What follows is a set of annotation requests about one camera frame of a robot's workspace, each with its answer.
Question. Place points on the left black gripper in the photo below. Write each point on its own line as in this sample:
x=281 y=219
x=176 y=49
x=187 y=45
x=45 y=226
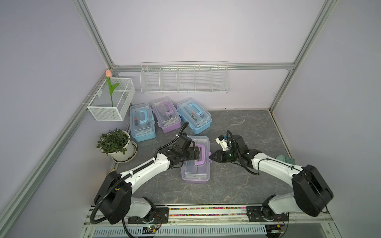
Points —
x=192 y=154

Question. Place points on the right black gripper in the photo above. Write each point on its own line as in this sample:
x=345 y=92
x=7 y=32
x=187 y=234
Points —
x=218 y=157

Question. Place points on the blue toolbox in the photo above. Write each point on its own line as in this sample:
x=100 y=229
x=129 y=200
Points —
x=198 y=117
x=142 y=122

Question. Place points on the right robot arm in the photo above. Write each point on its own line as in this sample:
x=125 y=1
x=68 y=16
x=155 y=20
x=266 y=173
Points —
x=311 y=194

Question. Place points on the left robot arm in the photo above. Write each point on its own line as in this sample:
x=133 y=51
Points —
x=114 y=200

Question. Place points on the green dustpan brush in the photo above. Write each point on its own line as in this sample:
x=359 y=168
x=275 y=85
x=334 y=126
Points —
x=286 y=159

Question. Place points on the potted green plant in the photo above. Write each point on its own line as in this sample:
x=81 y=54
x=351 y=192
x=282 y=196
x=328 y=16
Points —
x=118 y=144

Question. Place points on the pink artificial tulip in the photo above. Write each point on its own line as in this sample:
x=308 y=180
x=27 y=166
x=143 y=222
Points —
x=112 y=87

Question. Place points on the white wire wall shelf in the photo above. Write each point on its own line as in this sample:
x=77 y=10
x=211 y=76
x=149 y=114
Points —
x=184 y=77

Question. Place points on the white mesh wall basket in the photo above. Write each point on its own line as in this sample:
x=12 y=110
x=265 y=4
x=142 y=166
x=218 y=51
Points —
x=100 y=104

